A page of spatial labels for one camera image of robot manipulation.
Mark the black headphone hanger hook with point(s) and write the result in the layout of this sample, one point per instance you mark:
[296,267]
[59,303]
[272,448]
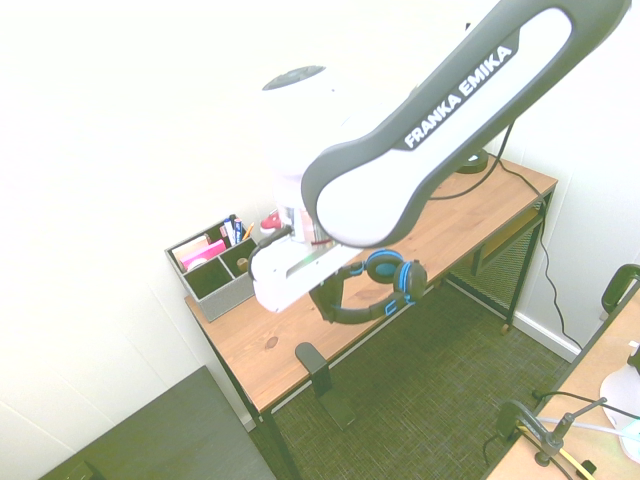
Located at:
[320,375]

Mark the blue and white marker pen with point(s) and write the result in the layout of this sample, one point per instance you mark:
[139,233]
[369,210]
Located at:
[239,231]

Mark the pink sticky notes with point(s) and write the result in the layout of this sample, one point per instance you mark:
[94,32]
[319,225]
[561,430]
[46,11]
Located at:
[200,255]

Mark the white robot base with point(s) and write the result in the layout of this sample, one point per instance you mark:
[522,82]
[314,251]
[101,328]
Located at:
[622,395]

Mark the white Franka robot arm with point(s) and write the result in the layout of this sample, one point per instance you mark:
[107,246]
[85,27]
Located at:
[450,100]

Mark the orange pencil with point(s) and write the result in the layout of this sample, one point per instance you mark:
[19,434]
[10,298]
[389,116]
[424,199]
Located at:
[248,231]

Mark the wooden desk with black frame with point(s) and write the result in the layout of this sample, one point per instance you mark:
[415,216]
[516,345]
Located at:
[450,230]

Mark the small wooden block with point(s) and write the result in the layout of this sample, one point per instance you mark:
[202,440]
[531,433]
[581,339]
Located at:
[242,262]

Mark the yellow strip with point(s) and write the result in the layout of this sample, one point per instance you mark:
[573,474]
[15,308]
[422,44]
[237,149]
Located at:
[570,457]

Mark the black and blue headphones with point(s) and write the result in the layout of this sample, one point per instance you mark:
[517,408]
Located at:
[412,282]

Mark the light wooden table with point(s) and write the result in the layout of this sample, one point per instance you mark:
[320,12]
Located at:
[600,370]

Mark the black table clamp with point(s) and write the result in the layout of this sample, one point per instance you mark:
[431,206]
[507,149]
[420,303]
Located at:
[617,287]

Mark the black desk lamp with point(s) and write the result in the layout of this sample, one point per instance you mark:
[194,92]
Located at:
[472,164]

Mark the grey fabric desk organizer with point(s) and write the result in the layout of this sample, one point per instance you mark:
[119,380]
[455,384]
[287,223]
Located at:
[225,297]

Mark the black marker pen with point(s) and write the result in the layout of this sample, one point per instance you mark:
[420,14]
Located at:
[231,230]

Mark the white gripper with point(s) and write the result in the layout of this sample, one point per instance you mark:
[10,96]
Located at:
[280,277]

